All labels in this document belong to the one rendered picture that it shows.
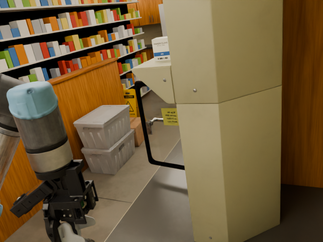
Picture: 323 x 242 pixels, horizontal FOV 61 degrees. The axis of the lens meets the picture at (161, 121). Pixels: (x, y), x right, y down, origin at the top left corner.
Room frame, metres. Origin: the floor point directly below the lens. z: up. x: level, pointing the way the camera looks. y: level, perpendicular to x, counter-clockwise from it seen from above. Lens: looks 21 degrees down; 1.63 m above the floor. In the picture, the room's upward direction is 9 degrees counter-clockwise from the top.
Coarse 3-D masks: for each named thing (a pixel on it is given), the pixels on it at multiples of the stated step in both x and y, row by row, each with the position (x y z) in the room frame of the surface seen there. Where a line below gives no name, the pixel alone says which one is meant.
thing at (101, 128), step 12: (108, 108) 3.23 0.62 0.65; (120, 108) 3.15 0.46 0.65; (84, 120) 2.91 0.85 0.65; (96, 120) 2.85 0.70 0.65; (108, 120) 2.78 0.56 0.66; (120, 120) 3.02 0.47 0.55; (84, 132) 2.83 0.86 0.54; (96, 132) 2.76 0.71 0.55; (108, 132) 2.78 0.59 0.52; (120, 132) 3.00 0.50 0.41; (84, 144) 2.87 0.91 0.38; (96, 144) 2.80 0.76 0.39; (108, 144) 2.76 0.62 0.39
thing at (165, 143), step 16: (144, 96) 1.11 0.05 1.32; (144, 112) 1.12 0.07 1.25; (160, 112) 1.07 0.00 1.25; (176, 112) 1.03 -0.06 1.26; (160, 128) 1.08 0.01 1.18; (176, 128) 1.04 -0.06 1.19; (160, 144) 1.09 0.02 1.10; (176, 144) 1.04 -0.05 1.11; (160, 160) 1.10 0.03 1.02; (176, 160) 1.05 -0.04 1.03
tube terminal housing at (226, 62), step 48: (192, 0) 0.65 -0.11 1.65; (240, 0) 0.66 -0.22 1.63; (192, 48) 0.65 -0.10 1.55; (240, 48) 0.66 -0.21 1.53; (192, 96) 0.66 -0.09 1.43; (240, 96) 0.65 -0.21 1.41; (192, 144) 0.67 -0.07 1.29; (240, 144) 0.65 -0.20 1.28; (192, 192) 0.67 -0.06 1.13; (240, 192) 0.65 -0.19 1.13; (240, 240) 0.65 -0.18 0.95
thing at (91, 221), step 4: (88, 216) 0.49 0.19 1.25; (88, 220) 0.49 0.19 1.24; (92, 220) 0.49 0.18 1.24; (72, 224) 0.49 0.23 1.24; (76, 224) 0.49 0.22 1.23; (80, 224) 0.49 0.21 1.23; (84, 224) 0.49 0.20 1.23; (88, 224) 0.49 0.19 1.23; (92, 224) 0.49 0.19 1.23; (72, 228) 0.49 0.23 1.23; (76, 228) 0.49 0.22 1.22; (80, 228) 0.50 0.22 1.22; (76, 232) 0.49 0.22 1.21; (80, 232) 0.50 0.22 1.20
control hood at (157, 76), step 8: (144, 64) 0.76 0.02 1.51; (152, 64) 0.74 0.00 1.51; (160, 64) 0.72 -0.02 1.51; (168, 64) 0.70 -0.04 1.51; (136, 72) 0.72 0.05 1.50; (144, 72) 0.71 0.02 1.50; (152, 72) 0.70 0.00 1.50; (160, 72) 0.69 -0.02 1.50; (168, 72) 0.68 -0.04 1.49; (144, 80) 0.71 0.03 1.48; (152, 80) 0.70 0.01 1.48; (160, 80) 0.69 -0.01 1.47; (168, 80) 0.69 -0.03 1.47; (152, 88) 0.71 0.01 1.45; (160, 88) 0.70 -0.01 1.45; (168, 88) 0.69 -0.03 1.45; (160, 96) 0.70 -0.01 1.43; (168, 96) 0.69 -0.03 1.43
